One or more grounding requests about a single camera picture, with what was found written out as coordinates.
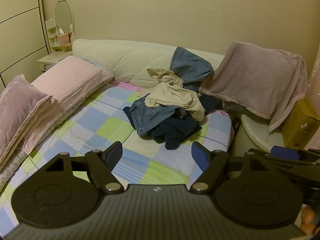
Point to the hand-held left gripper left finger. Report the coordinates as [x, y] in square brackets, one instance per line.
[115, 153]

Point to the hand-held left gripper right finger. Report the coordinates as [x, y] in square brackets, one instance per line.
[200, 156]

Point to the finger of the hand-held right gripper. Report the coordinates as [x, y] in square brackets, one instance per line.
[285, 152]

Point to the beige garment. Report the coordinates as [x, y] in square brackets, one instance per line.
[175, 95]

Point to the orange fruit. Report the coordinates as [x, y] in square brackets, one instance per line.
[308, 228]
[308, 215]

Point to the yellow cardboard box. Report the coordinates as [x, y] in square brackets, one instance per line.
[300, 122]

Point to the dark navy garment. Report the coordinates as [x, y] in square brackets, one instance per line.
[175, 130]

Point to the white round table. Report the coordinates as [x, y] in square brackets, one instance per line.
[252, 130]

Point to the checkered bed sheet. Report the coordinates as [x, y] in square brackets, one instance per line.
[82, 130]

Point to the blue jeans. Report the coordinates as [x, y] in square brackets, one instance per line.
[150, 115]

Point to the mauve towel pillow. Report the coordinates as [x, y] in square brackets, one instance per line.
[250, 80]

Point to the pink pillow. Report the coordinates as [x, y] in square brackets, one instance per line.
[67, 80]

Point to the cream padded headboard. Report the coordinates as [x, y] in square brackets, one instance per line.
[125, 57]

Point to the grey ruffled pillow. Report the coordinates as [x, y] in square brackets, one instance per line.
[12, 167]

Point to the mauve velvet pillow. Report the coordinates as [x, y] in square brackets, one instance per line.
[20, 110]

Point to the white dressing table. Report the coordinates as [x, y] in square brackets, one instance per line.
[52, 58]

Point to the pink tissue box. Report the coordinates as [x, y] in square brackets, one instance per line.
[63, 39]

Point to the oval mirror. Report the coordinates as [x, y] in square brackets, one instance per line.
[63, 17]

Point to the cream wardrobe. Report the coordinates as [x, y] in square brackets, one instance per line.
[20, 30]

